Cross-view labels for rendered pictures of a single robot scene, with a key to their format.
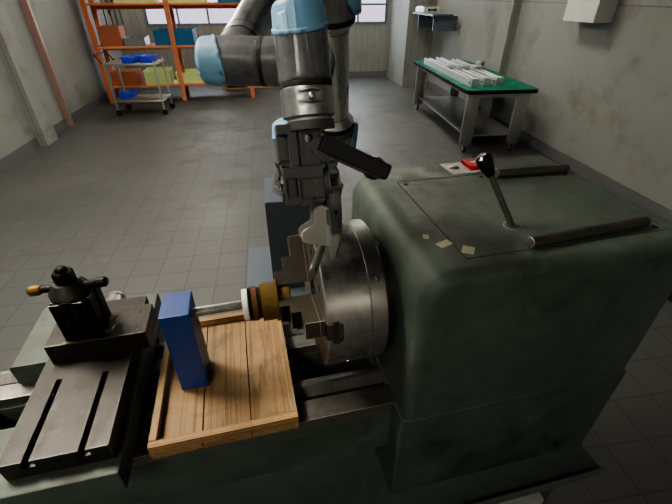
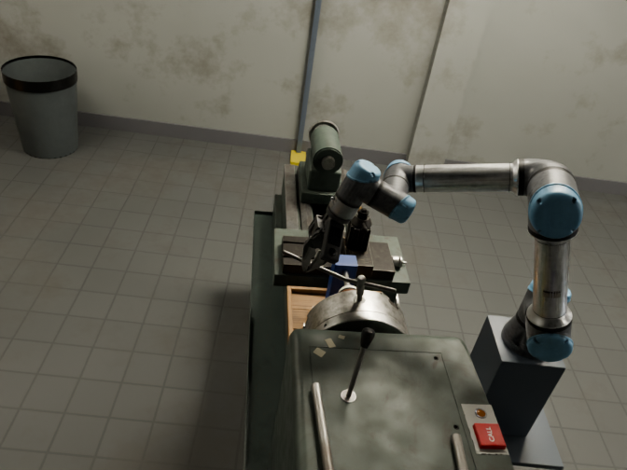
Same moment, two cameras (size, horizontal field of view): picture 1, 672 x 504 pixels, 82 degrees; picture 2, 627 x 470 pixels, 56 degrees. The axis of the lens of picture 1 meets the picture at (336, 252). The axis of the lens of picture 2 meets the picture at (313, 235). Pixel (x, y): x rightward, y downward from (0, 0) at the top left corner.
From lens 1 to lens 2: 1.57 m
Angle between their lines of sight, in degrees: 74
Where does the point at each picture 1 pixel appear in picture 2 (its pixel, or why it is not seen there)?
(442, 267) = (303, 332)
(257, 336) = not seen: hidden behind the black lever
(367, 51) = not seen: outside the picture
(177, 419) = (304, 298)
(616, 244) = (306, 452)
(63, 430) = (296, 250)
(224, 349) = not seen: hidden behind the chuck
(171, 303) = (346, 258)
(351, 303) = (313, 318)
